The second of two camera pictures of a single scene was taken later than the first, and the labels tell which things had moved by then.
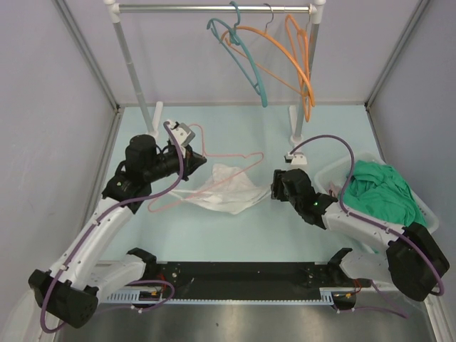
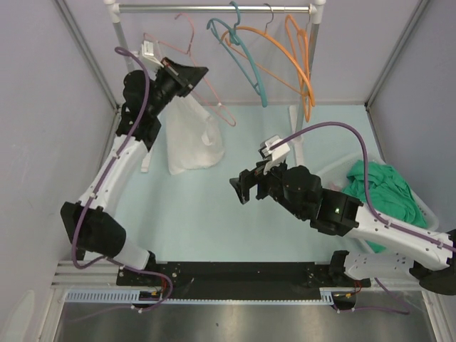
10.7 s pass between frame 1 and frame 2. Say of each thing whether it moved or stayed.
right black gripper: moved
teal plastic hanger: stayed
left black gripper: moved
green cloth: stayed
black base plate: stayed
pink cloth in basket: stayed
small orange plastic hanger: stayed
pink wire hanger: moved
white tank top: moved
